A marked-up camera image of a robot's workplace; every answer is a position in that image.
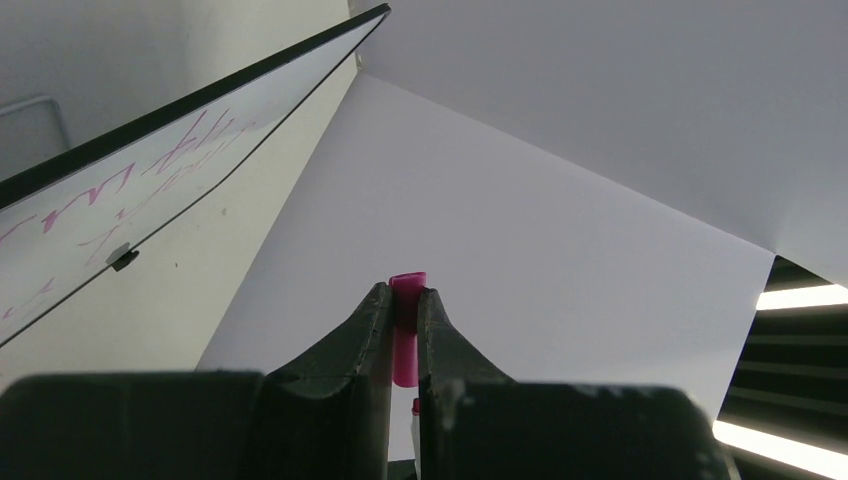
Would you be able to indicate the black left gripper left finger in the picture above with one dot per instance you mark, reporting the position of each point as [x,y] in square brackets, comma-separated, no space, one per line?
[323,415]

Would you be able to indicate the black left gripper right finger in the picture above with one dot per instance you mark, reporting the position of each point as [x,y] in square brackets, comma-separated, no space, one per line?
[479,423]

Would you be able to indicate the magenta marker cap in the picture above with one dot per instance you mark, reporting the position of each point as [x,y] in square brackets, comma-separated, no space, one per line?
[406,289]

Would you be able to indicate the black framed whiteboard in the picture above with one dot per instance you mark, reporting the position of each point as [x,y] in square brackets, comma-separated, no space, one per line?
[68,220]

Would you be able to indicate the magenta whiteboard marker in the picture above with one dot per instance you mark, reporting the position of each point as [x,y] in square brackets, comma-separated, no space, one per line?
[416,436]

